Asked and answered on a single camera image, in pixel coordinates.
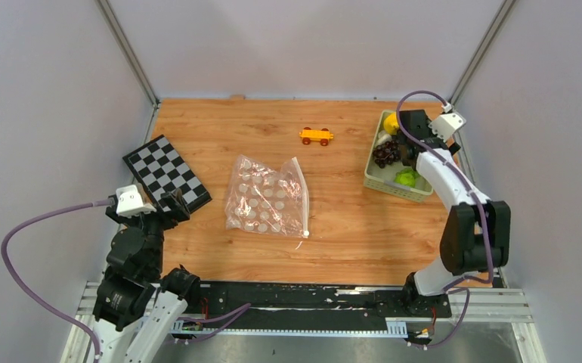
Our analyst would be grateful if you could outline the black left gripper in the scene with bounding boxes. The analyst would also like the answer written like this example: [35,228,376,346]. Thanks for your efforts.
[107,187,189,274]

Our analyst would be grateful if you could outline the fake yellow lemon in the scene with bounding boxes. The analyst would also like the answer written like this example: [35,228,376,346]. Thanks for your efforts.
[382,112,399,135]

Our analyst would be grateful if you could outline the white fake garlic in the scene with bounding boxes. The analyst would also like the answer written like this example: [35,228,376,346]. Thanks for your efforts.
[374,130,392,146]

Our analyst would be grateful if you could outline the dark purple fake grapes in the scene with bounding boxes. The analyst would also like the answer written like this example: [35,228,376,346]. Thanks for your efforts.
[372,140,401,169]

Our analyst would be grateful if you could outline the fake green lime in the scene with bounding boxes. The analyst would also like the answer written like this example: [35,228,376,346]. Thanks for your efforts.
[394,168,420,188]

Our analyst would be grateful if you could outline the clear zip top bag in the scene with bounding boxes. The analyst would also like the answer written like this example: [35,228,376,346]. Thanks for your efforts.
[224,155,310,238]

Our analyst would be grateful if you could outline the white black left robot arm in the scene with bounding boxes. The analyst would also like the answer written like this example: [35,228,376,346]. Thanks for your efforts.
[92,185,202,362]

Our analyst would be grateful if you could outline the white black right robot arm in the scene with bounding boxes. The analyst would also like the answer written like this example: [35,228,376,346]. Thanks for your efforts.
[396,110,511,316]

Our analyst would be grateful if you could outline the black white checkerboard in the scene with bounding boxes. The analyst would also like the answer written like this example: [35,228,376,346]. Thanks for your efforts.
[122,135,212,213]

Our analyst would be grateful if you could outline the pale green plastic basket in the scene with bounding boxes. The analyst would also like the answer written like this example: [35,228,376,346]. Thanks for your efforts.
[363,110,433,203]

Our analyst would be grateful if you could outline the yellow toy car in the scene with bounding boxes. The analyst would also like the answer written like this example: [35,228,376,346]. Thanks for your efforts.
[299,127,334,147]

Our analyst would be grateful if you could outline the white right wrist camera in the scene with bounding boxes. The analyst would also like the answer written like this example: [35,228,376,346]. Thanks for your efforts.
[429,111,466,141]

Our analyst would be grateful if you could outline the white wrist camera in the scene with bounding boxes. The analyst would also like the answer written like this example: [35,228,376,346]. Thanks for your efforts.
[116,184,156,218]
[429,111,466,141]

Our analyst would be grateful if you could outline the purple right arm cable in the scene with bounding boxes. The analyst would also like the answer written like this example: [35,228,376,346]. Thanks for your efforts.
[396,90,496,350]

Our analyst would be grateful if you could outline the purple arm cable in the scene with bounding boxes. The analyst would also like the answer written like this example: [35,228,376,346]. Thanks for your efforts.
[0,198,252,363]
[396,90,496,350]

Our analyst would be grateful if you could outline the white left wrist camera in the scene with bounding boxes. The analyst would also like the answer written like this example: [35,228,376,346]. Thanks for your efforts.
[116,184,156,218]

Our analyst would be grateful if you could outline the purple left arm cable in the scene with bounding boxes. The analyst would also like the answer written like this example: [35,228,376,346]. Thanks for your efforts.
[0,198,252,363]

